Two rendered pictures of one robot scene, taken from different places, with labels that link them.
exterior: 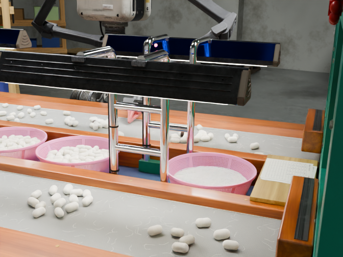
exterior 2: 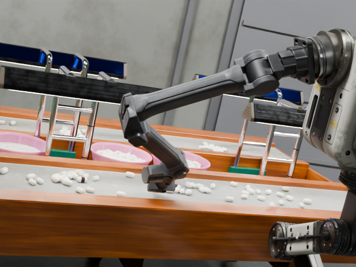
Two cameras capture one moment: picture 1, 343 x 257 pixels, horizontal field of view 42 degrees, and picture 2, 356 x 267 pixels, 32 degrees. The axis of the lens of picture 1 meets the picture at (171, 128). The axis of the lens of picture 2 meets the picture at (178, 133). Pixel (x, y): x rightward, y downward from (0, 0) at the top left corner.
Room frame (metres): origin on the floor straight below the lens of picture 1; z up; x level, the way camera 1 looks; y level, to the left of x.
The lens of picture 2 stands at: (3.31, -1.28, 1.47)
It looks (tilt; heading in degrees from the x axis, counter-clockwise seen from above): 13 degrees down; 136
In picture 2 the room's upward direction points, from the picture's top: 12 degrees clockwise
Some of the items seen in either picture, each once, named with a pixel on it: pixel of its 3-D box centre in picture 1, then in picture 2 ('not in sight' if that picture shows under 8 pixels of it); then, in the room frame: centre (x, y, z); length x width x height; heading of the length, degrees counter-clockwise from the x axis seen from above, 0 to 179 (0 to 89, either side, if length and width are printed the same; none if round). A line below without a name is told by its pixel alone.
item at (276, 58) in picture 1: (187, 48); (88, 88); (1.52, -0.05, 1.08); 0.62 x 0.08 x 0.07; 71
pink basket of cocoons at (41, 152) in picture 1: (78, 161); (119, 162); (1.35, 0.30, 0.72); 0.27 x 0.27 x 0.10
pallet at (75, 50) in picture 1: (89, 53); not in sight; (9.22, 1.74, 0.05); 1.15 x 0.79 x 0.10; 63
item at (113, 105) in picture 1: (126, 137); (56, 103); (1.07, 0.11, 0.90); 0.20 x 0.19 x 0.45; 71
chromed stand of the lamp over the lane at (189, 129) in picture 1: (176, 104); (76, 129); (1.45, -0.02, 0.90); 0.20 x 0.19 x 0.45; 71
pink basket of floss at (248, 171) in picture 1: (209, 182); (15, 152); (1.20, -0.12, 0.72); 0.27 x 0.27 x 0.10
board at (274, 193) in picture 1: (287, 178); not in sight; (1.13, -0.32, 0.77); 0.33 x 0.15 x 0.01; 161
